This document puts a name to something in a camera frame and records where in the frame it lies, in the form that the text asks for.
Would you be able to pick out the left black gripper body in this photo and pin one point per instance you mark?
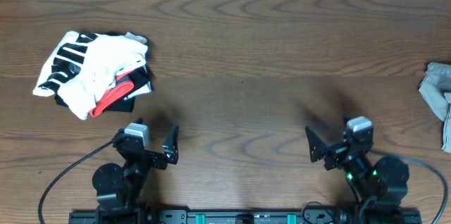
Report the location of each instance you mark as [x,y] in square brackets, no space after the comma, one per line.
[136,169]

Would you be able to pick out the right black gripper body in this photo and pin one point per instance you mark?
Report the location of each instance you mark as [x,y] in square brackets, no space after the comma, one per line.
[354,166]

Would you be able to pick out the khaki shorts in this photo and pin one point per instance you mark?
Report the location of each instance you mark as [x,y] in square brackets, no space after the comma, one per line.
[435,89]

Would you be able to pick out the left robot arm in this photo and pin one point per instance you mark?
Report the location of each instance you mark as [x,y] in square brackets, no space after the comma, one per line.
[119,187]

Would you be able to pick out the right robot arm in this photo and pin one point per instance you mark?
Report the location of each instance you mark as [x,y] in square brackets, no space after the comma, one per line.
[379,187]

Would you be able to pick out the black red garment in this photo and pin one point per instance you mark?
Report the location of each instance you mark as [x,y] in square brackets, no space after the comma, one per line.
[91,93]

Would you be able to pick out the white black printed shirt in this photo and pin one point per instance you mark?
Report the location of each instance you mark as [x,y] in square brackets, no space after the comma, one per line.
[78,52]

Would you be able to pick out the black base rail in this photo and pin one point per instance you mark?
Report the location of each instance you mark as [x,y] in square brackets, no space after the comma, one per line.
[229,217]

